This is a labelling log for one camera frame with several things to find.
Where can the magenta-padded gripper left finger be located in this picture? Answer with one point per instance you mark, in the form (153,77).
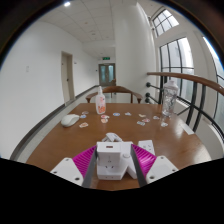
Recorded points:
(80,161)

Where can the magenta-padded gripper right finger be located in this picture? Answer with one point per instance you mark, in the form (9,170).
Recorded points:
(146,160)

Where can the white power strip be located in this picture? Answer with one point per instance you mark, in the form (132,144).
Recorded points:
(111,168)

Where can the small colourful sticker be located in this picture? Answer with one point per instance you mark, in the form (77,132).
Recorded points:
(83,116)
(128,113)
(83,125)
(142,115)
(116,114)
(105,116)
(164,124)
(146,120)
(141,123)
(85,112)
(156,117)
(104,121)

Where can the white paper sheet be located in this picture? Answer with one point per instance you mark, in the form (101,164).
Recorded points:
(187,128)

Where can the spray bottle with orange label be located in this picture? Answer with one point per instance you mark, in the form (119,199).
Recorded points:
(100,105)

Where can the clear plastic drink bottle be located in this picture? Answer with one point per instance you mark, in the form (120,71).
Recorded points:
(169,98)

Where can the wooden chair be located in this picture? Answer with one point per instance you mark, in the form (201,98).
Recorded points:
(115,89)

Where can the white side door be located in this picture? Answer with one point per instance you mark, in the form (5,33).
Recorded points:
(66,78)

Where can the glass double door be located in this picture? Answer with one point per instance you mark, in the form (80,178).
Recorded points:
(107,75)

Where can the black railing with wooden handrail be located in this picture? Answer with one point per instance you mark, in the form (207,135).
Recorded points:
(196,81)

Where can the green exit sign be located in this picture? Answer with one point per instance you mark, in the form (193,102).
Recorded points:
(106,58)

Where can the tall dark-framed window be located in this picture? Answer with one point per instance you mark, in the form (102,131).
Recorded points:
(176,56)

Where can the large curved window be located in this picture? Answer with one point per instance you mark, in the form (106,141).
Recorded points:
(218,70)

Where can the arched grid window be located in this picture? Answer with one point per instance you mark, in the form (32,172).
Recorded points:
(165,21)

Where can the round ceiling light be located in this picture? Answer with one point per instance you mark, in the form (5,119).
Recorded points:
(67,4)

